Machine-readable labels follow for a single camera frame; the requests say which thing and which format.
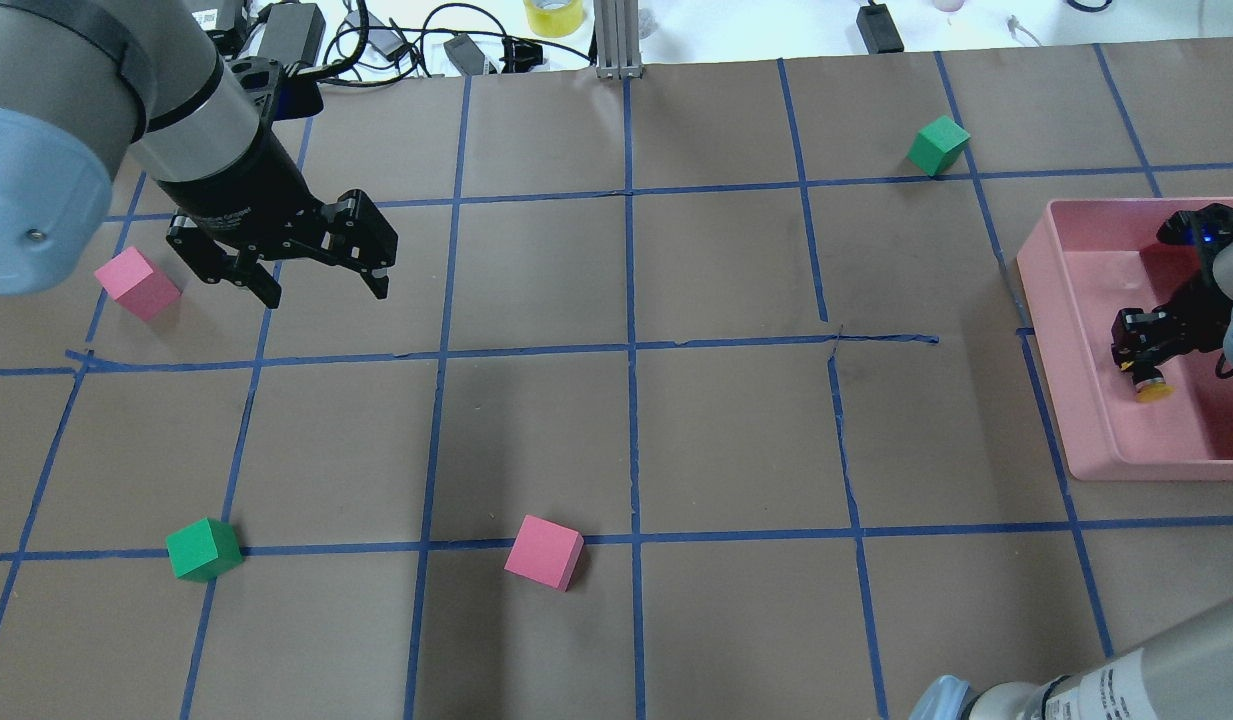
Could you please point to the yellow push button switch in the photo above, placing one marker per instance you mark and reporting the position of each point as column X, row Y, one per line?
column 1148, row 382

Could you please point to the black wrist camera, right arm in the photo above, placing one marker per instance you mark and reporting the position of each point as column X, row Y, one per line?
column 1209, row 228

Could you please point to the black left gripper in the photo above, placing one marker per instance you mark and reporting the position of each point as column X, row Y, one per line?
column 244, row 196

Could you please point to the pink plastic bin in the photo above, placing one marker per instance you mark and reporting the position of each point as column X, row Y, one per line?
column 1132, row 305

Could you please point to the aluminium frame post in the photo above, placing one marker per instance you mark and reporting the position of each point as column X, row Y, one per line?
column 617, row 41

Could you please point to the pink foam cube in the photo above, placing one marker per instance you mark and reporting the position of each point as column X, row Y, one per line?
column 545, row 552
column 136, row 283

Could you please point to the black power adapter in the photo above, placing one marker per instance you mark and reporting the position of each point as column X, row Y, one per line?
column 292, row 33
column 878, row 29

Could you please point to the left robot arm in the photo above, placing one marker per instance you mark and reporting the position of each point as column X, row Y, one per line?
column 87, row 84

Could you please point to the yellow tape roll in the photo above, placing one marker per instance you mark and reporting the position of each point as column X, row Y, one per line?
column 554, row 19

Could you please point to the green foam cube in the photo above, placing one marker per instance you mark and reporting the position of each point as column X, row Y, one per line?
column 203, row 550
column 937, row 145

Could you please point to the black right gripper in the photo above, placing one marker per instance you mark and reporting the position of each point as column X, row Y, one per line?
column 1194, row 297

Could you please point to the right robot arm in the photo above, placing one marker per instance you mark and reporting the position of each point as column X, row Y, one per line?
column 1185, row 672

